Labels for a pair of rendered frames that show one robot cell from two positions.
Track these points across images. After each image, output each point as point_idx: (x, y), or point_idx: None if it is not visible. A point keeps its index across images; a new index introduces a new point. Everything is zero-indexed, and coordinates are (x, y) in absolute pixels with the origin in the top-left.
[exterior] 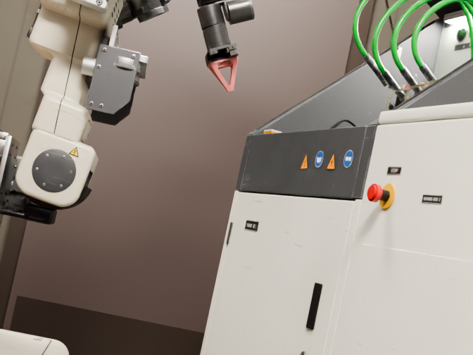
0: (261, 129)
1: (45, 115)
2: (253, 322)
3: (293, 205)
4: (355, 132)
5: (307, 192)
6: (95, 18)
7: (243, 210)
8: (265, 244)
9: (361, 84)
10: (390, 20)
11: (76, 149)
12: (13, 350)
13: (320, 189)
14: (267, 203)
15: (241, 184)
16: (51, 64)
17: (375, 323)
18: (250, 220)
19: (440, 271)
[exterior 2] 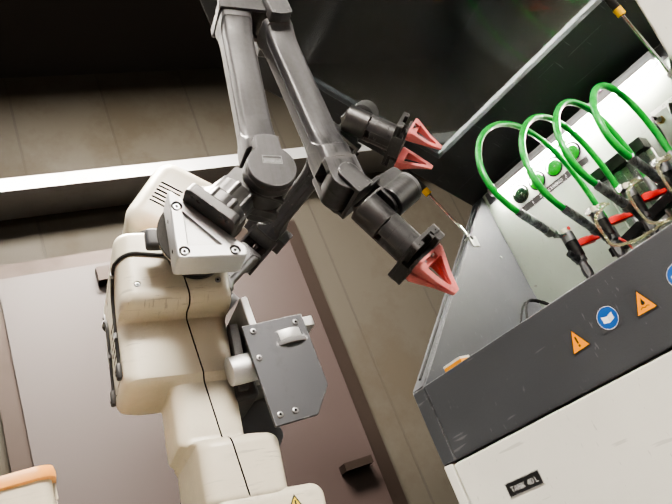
0: (426, 375)
1: (221, 474)
2: None
3: (602, 402)
4: (661, 240)
5: (619, 369)
6: (216, 297)
7: (485, 478)
8: (579, 487)
9: (470, 284)
10: (449, 214)
11: (295, 499)
12: None
13: (648, 346)
14: (536, 437)
15: (451, 452)
16: (176, 400)
17: None
18: (514, 480)
19: None
